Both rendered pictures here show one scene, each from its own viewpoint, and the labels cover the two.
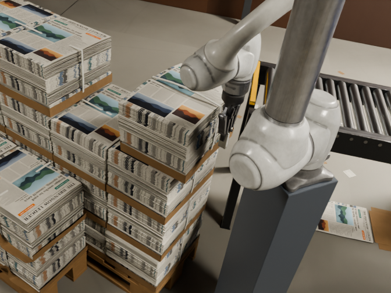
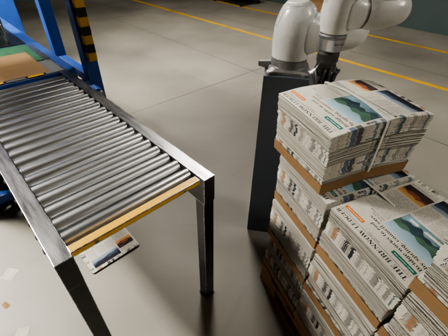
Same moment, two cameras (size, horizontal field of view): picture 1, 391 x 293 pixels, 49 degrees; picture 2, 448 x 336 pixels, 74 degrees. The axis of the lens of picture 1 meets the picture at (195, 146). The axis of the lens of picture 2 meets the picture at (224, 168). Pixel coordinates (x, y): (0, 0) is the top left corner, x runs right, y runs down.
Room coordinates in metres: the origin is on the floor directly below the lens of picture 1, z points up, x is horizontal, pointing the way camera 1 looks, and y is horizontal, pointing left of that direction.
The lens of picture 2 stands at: (2.23, 0.34, 1.48)
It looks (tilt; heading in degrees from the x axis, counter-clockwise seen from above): 38 degrees down; 221
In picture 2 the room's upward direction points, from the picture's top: 2 degrees clockwise
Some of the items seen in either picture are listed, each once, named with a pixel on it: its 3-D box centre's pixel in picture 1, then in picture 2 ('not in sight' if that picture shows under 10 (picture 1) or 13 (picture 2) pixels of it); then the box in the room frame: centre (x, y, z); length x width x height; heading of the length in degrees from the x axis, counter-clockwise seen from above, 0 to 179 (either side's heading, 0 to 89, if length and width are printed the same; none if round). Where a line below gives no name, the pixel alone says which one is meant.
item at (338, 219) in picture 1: (338, 218); (103, 238); (1.86, -0.94, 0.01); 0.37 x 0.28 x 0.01; 86
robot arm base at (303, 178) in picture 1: (302, 159); (283, 63); (1.07, -0.34, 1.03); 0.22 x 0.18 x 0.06; 123
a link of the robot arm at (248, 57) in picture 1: (240, 52); (343, 5); (1.19, -0.09, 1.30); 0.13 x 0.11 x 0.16; 142
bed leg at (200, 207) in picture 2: (236, 182); (206, 252); (1.67, -0.25, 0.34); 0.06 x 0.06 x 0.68; 86
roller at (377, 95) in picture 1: (383, 114); (64, 132); (1.87, -0.91, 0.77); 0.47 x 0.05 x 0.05; 176
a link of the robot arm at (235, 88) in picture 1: (235, 82); (331, 41); (1.20, -0.09, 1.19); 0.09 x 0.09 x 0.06
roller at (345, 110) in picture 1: (345, 106); (83, 151); (1.88, -0.71, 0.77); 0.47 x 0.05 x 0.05; 176
